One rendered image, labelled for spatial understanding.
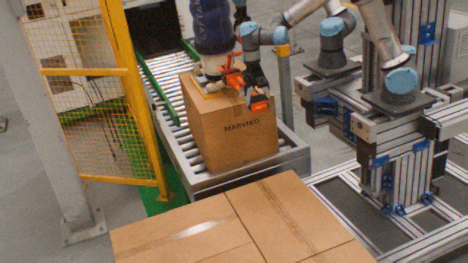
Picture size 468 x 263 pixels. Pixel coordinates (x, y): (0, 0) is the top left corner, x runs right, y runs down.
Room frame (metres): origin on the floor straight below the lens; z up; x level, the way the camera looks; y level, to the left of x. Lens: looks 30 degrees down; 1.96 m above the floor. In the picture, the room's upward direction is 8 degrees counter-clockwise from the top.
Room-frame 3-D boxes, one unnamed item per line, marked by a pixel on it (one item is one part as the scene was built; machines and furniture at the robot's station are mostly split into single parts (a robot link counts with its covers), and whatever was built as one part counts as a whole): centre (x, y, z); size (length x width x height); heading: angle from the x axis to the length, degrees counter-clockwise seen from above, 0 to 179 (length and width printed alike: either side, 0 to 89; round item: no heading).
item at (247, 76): (1.78, -0.12, 1.22); 0.09 x 0.08 x 0.12; 14
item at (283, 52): (2.67, -0.38, 0.50); 0.07 x 0.07 x 1.00; 17
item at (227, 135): (2.31, 0.03, 0.75); 0.60 x 0.40 x 0.40; 13
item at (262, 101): (1.75, -0.12, 1.08); 0.08 x 0.07 x 0.05; 15
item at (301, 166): (1.98, -0.07, 0.48); 0.70 x 0.03 x 0.15; 107
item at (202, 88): (2.31, 0.12, 0.97); 0.34 x 0.10 x 0.05; 15
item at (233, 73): (2.09, -0.03, 1.08); 0.10 x 0.08 x 0.06; 105
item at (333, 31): (2.16, -0.57, 1.20); 0.13 x 0.12 x 0.14; 141
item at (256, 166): (1.98, -0.07, 0.58); 0.70 x 0.03 x 0.06; 107
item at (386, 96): (1.69, -0.73, 1.09); 0.15 x 0.15 x 0.10
